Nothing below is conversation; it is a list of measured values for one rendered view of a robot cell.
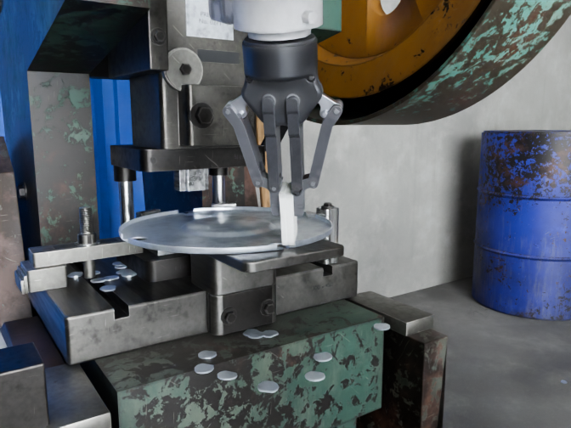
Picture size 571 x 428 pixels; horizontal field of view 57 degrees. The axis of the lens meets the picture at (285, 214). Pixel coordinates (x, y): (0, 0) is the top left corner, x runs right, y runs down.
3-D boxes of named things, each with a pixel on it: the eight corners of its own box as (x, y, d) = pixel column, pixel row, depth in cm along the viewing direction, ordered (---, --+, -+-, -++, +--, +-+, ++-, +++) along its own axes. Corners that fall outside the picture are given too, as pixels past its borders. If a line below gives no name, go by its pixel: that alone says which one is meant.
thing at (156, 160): (268, 181, 82) (268, 145, 81) (144, 190, 71) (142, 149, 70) (221, 172, 95) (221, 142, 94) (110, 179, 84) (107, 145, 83)
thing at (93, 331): (358, 295, 86) (359, 261, 85) (68, 367, 61) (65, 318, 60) (262, 257, 111) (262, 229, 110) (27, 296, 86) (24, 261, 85)
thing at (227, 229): (262, 205, 93) (262, 201, 93) (376, 234, 69) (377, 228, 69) (93, 223, 77) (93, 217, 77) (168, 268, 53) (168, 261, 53)
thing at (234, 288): (346, 347, 65) (347, 242, 63) (248, 378, 58) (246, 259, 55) (245, 294, 86) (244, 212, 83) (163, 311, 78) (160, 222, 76)
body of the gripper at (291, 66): (228, 42, 49) (237, 136, 54) (318, 40, 48) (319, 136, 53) (245, 28, 56) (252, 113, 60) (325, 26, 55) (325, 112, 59)
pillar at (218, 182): (228, 230, 94) (226, 151, 91) (217, 232, 92) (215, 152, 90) (222, 228, 95) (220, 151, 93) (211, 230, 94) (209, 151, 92)
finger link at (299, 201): (293, 171, 60) (319, 171, 59) (295, 210, 62) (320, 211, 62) (291, 177, 59) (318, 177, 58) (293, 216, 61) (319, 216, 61)
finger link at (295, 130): (289, 87, 56) (302, 87, 56) (296, 181, 62) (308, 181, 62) (283, 98, 53) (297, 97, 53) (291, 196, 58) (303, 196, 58)
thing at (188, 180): (211, 189, 82) (210, 166, 81) (182, 192, 79) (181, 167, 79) (201, 188, 85) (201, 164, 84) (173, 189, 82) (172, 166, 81)
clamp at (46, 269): (147, 273, 78) (144, 205, 76) (21, 294, 69) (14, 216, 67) (133, 264, 83) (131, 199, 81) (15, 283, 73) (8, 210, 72)
